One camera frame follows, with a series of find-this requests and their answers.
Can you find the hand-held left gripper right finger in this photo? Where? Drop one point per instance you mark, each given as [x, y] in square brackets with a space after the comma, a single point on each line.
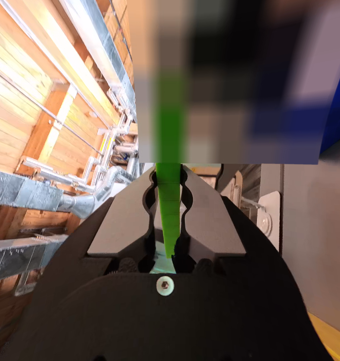
[212, 225]

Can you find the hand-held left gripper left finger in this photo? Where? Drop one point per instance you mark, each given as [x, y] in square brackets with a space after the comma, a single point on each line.
[122, 225]

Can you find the green segmented plastic stick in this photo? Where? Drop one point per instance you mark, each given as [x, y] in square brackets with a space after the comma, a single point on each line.
[170, 211]

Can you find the yellow plastic bin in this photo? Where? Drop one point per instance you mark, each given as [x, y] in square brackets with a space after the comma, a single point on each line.
[333, 344]

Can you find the silver insulated pipes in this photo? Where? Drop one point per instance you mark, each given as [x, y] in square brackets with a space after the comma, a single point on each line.
[115, 172]

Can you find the white square device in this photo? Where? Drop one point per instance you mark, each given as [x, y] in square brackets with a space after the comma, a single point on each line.
[274, 203]

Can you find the blue plastic bin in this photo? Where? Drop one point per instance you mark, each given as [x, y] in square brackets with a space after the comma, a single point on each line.
[339, 112]

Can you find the metal duct with cone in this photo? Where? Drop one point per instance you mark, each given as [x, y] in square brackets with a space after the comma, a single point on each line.
[31, 194]

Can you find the rectangular metal duct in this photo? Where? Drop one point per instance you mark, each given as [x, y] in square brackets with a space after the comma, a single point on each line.
[17, 256]

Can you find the long flat metal duct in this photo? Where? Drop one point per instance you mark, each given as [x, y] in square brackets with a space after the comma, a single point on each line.
[108, 50]

